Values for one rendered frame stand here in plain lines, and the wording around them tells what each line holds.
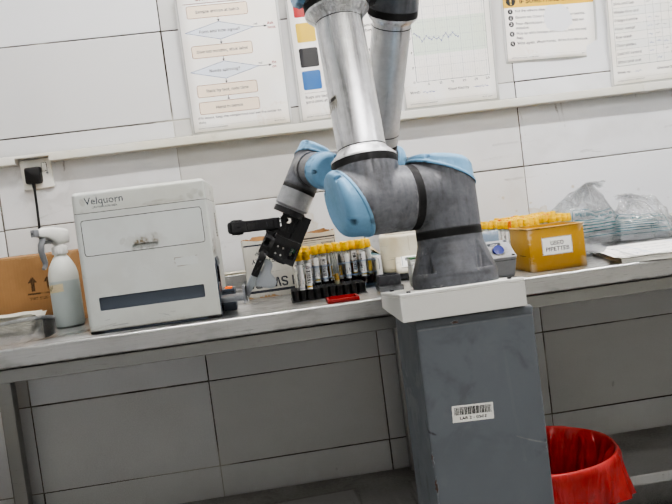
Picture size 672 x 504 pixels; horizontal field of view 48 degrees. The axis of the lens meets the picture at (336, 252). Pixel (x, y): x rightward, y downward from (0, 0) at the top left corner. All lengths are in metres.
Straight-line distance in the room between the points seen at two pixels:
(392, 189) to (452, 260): 0.16
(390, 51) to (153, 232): 0.61
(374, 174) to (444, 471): 0.50
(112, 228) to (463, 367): 0.79
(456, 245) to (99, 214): 0.76
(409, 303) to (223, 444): 1.24
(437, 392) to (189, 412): 1.20
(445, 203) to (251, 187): 1.06
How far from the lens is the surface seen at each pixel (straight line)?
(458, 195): 1.29
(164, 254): 1.62
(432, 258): 1.29
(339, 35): 1.34
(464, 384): 1.27
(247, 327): 1.58
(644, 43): 2.58
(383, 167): 1.25
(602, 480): 1.82
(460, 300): 1.23
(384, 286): 1.67
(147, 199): 1.62
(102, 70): 2.33
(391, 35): 1.47
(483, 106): 2.33
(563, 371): 2.48
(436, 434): 1.28
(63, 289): 1.88
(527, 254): 1.75
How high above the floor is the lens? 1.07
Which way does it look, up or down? 3 degrees down
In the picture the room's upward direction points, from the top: 7 degrees counter-clockwise
